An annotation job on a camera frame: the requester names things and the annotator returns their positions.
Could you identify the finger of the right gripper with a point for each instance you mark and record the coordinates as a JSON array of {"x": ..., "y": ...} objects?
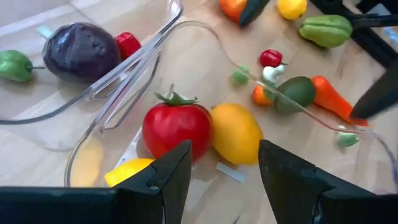
[
  {"x": 252, "y": 12},
  {"x": 379, "y": 93}
]

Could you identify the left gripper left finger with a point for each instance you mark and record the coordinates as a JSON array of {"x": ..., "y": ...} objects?
[{"x": 174, "y": 174}]

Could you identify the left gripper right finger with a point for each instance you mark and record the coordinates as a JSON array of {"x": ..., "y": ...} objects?
[{"x": 289, "y": 186}]

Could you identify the red tomato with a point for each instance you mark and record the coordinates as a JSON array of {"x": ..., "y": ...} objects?
[{"x": 177, "y": 130}]

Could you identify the round yellow fruit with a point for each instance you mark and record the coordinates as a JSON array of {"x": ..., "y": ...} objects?
[{"x": 127, "y": 172}]

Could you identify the yellow orange mango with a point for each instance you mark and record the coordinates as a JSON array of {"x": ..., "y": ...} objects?
[{"x": 236, "y": 133}]

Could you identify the green avocado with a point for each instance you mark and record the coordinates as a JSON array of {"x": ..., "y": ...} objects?
[{"x": 295, "y": 93}]

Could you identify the clear plastic bin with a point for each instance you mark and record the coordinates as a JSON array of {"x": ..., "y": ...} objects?
[
  {"x": 37, "y": 102},
  {"x": 192, "y": 77}
]

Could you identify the round dark purple eggplant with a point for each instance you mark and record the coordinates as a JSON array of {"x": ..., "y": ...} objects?
[{"x": 81, "y": 53}]

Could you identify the small green pepper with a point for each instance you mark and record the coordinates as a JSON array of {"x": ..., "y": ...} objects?
[{"x": 15, "y": 65}]

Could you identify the orange pumpkin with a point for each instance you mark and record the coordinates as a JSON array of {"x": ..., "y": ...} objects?
[{"x": 231, "y": 7}]

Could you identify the yellow lemon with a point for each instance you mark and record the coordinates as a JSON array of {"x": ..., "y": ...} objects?
[{"x": 292, "y": 7}]

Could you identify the orange carrot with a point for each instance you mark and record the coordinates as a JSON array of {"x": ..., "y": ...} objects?
[{"x": 329, "y": 96}]

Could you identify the small green leafy vegetable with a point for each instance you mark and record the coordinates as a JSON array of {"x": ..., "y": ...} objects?
[{"x": 346, "y": 139}]

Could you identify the small white mushroom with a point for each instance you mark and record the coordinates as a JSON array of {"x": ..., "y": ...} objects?
[{"x": 270, "y": 74}]

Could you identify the small green mushroom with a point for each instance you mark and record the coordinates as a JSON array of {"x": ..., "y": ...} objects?
[{"x": 239, "y": 77}]

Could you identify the green chayote squash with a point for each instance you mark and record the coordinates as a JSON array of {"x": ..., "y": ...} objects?
[{"x": 326, "y": 31}]

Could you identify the black table frame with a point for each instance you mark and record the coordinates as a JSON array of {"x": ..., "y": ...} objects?
[{"x": 373, "y": 46}]

